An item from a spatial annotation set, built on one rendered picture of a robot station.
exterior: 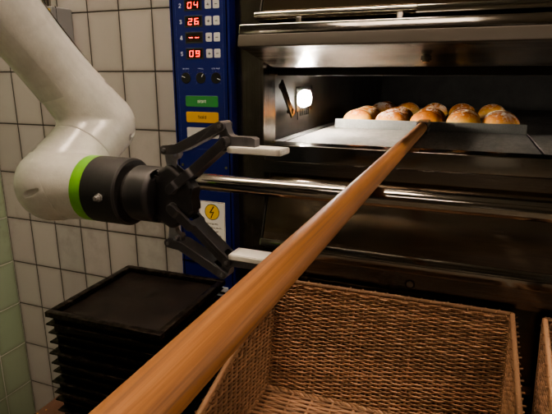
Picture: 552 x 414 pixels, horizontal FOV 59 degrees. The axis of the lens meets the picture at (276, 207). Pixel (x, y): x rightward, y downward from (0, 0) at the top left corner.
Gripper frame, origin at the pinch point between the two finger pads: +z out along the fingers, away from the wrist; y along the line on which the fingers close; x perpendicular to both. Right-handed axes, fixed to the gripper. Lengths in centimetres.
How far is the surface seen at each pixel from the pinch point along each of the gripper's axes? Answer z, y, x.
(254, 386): -20, 54, -38
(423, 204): 15.8, 2.4, -18.4
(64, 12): -80, -32, -53
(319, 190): 0.2, 1.7, -18.5
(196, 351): 9.0, -1.2, 34.3
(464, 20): 18, -25, -41
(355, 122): -13, -2, -100
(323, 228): 9.2, -1.6, 11.5
